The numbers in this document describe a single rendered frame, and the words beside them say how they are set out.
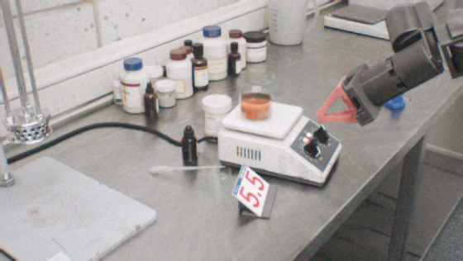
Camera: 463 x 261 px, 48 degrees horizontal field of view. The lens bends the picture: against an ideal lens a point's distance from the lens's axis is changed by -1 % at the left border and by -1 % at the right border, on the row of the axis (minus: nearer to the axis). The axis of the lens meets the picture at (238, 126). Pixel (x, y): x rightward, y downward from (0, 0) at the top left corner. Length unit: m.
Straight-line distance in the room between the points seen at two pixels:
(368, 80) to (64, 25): 0.69
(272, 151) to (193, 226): 0.20
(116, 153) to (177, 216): 0.24
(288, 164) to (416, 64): 0.29
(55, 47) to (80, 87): 0.10
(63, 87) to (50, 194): 0.32
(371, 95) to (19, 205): 0.58
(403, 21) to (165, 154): 0.50
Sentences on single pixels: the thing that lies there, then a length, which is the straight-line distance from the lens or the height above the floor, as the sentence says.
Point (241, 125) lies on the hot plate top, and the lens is 0.92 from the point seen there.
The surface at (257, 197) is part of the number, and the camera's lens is 0.86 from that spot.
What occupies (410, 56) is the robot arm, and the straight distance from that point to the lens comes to 0.77.
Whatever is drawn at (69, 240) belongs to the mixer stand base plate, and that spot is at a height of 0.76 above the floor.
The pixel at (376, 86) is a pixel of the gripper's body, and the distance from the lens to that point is 0.78.
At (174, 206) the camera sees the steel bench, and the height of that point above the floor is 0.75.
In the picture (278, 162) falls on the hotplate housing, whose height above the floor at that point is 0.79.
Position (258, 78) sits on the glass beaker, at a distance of 0.95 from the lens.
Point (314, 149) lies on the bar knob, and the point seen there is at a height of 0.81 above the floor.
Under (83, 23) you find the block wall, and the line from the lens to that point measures 1.24.
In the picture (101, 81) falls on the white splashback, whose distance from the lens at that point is 1.24.
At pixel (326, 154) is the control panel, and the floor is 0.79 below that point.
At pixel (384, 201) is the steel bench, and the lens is 2.10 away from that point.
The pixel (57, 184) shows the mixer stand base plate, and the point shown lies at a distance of 0.95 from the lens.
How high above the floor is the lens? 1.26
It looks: 27 degrees down
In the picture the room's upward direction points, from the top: straight up
